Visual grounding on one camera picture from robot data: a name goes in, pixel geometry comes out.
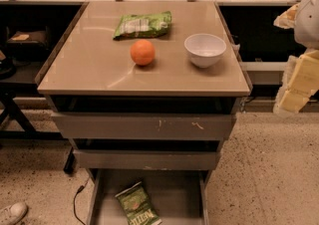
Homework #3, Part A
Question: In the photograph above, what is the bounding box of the white bowl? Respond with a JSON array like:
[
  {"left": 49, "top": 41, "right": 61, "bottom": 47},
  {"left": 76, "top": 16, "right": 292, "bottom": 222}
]
[{"left": 184, "top": 33, "right": 226, "bottom": 68}]

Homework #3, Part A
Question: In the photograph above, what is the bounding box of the white sneaker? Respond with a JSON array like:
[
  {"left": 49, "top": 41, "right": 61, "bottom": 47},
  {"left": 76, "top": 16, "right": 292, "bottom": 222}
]
[{"left": 0, "top": 202, "right": 28, "bottom": 225}]

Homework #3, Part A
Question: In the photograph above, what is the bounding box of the black table frame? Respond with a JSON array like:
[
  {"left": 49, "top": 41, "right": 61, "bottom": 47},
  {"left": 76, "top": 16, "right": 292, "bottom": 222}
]
[{"left": 0, "top": 86, "right": 77, "bottom": 175}]

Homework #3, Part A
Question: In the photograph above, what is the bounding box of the open bottom drawer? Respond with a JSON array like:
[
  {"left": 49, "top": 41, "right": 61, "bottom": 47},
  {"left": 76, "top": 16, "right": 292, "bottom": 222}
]
[{"left": 87, "top": 169, "right": 209, "bottom": 225}]

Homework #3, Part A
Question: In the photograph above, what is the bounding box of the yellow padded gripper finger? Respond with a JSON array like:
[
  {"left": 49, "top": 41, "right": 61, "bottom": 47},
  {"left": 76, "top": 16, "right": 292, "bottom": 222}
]
[
  {"left": 273, "top": 4, "right": 299, "bottom": 29},
  {"left": 273, "top": 49, "right": 319, "bottom": 116}
]

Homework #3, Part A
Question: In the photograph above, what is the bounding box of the orange fruit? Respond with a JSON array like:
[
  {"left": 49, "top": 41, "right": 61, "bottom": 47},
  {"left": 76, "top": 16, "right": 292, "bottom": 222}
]
[{"left": 130, "top": 40, "right": 156, "bottom": 66}]

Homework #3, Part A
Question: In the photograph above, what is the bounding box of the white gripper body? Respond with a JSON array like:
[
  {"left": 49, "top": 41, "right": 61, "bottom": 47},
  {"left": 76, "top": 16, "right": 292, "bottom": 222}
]
[{"left": 294, "top": 0, "right": 319, "bottom": 49}]

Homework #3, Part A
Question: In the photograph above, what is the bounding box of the green jalapeno chip bag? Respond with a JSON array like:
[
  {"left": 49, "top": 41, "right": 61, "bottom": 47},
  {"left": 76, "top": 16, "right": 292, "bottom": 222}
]
[{"left": 116, "top": 181, "right": 161, "bottom": 225}]

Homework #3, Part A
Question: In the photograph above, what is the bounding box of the middle grey drawer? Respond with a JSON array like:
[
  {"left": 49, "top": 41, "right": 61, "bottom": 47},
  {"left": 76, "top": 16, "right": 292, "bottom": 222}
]
[{"left": 74, "top": 150, "right": 220, "bottom": 170}]

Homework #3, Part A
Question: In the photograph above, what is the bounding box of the green chip bag on counter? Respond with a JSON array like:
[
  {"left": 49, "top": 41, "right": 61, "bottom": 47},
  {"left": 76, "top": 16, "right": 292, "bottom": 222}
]
[{"left": 113, "top": 11, "right": 171, "bottom": 40}]

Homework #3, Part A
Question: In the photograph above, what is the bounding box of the grey drawer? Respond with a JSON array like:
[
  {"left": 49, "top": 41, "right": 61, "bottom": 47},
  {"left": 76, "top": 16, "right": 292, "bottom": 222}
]
[
  {"left": 52, "top": 112, "right": 235, "bottom": 140},
  {"left": 74, "top": 150, "right": 220, "bottom": 170}
]

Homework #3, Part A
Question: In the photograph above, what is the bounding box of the grey drawer cabinet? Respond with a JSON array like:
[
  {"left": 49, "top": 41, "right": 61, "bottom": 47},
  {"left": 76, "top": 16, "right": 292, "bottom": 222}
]
[{"left": 34, "top": 0, "right": 253, "bottom": 225}]

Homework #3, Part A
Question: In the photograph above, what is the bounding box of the black floor cable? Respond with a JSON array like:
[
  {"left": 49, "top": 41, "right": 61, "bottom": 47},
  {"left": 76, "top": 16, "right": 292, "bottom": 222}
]
[{"left": 72, "top": 175, "right": 93, "bottom": 225}]

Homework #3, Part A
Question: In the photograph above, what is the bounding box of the top grey drawer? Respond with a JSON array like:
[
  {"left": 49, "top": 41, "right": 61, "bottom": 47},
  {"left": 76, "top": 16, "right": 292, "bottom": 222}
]
[{"left": 52, "top": 112, "right": 235, "bottom": 140}]

